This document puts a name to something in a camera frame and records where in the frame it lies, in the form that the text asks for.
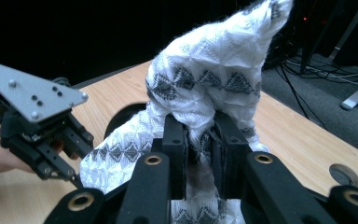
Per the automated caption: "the white patterned cloth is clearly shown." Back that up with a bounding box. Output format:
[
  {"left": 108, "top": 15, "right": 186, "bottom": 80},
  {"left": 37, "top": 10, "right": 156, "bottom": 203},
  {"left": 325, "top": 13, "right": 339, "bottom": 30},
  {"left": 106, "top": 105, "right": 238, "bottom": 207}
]
[{"left": 79, "top": 0, "right": 295, "bottom": 224}]

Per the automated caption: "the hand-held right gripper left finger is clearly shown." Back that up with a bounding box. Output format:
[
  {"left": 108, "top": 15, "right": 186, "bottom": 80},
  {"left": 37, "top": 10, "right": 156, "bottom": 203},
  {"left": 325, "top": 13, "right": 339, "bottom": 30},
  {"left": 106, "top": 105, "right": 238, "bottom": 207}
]
[{"left": 162, "top": 113, "right": 189, "bottom": 201}]

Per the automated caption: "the white metal desk frame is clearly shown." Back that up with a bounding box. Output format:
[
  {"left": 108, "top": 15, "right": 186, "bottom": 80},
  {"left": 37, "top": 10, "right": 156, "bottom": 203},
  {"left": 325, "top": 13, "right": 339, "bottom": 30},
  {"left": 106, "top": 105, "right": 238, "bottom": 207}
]
[{"left": 327, "top": 0, "right": 358, "bottom": 110}]

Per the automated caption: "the floor cable bundle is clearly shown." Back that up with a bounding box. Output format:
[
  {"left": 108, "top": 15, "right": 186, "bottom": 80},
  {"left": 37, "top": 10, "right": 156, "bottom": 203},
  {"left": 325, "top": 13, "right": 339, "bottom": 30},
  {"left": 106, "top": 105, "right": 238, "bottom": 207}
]
[{"left": 274, "top": 57, "right": 358, "bottom": 88}]

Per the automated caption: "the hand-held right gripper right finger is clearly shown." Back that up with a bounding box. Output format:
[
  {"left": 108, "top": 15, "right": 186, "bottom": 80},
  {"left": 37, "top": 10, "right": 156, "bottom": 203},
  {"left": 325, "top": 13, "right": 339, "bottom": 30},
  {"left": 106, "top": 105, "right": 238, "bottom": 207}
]
[{"left": 213, "top": 111, "right": 253, "bottom": 201}]

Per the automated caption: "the black floral tray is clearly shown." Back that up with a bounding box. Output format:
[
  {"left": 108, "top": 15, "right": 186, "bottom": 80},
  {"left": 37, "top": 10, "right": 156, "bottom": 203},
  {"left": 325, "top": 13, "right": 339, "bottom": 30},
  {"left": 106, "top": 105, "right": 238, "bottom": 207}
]
[{"left": 103, "top": 102, "right": 149, "bottom": 140}]

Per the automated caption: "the black floor cable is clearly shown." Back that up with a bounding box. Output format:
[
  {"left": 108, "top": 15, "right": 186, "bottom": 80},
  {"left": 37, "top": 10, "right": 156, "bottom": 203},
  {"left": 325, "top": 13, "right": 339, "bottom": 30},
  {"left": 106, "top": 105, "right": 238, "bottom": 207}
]
[{"left": 279, "top": 63, "right": 329, "bottom": 131}]

